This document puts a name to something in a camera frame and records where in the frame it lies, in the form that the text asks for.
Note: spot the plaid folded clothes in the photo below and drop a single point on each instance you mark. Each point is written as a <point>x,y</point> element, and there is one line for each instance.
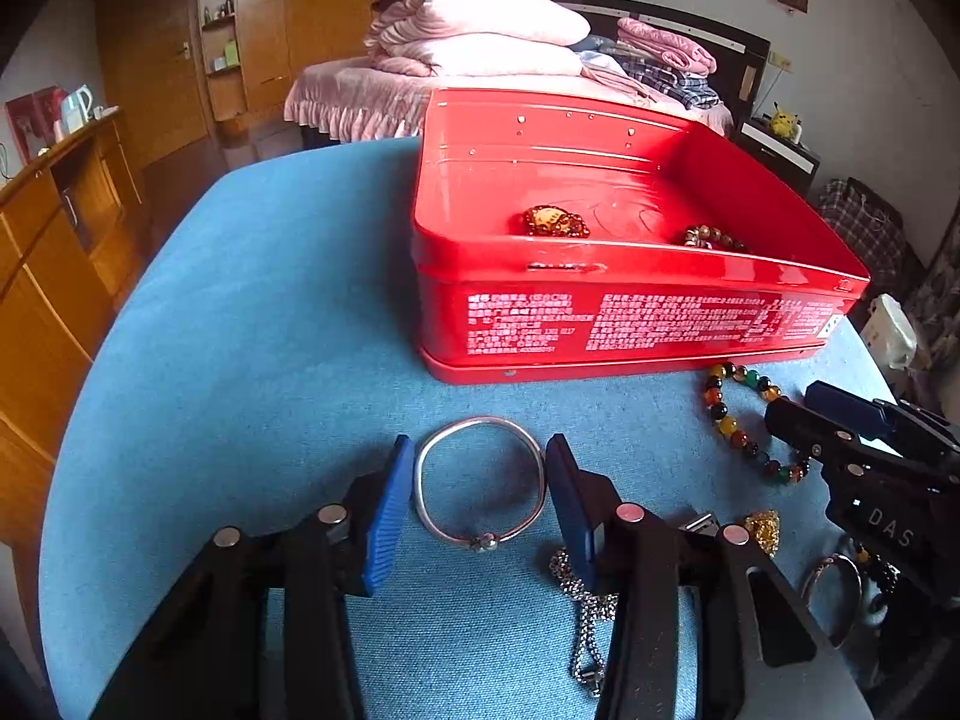
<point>675,86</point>

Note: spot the wooden wardrobe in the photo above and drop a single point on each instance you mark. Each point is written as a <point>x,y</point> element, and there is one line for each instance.
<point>337,0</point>

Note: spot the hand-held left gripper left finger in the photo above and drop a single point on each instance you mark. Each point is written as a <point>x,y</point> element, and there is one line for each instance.
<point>386,525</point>

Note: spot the white device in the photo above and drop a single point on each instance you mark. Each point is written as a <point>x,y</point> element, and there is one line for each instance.
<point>892,330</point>

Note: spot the pink folded duvet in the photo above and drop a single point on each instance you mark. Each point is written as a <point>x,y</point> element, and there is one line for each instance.
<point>487,15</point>
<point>495,56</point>

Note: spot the blue tablecloth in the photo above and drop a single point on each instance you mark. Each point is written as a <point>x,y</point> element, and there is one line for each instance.
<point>262,352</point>

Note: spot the thick silver bangle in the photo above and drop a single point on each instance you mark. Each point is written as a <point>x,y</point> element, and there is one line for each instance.
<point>484,541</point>

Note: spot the small pink folded blanket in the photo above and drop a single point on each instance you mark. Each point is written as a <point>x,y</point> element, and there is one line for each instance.
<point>667,45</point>

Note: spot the floral patterned curtain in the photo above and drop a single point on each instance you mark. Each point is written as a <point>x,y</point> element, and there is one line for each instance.
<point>941,292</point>

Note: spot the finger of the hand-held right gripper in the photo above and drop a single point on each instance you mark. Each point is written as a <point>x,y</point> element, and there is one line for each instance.
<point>802,427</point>
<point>847,405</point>

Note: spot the red framed picture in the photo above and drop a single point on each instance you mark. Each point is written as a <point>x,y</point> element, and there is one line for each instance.
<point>30,124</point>

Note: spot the green box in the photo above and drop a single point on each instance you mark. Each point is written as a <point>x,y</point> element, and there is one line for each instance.
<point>232,55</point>

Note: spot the thin silver bangle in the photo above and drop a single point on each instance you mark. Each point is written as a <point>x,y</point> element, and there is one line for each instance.
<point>808,583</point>

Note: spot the wall socket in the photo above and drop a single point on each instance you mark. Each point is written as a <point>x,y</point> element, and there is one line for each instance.
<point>781,61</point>

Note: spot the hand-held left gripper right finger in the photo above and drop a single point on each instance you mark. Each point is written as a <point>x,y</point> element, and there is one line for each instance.
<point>574,517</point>

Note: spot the dark bed headboard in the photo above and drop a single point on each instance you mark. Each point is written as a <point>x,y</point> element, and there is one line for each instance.
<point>750,67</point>

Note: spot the gold pendant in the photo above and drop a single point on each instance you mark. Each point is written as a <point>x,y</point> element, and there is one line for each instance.
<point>763,529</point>

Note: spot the wooden door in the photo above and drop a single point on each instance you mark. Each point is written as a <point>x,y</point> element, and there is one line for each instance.
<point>150,90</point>

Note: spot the dark nightstand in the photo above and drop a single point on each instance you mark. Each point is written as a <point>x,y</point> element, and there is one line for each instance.
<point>780,161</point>

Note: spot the wooden dresser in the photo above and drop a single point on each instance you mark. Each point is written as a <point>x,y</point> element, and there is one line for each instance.
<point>45,277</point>

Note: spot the yellow plush toy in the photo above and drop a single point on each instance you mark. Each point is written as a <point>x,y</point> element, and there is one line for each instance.
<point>781,120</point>

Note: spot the bed with pink bedspread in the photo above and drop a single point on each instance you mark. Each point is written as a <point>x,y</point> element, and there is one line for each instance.
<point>352,97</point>

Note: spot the red tin box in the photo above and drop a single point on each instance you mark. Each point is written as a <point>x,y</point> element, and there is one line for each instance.
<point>637,322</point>

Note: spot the plaid bag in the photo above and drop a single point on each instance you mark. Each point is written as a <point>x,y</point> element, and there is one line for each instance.
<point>862,225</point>

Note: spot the light electric kettle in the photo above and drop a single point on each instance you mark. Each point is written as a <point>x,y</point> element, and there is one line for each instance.
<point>75,112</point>

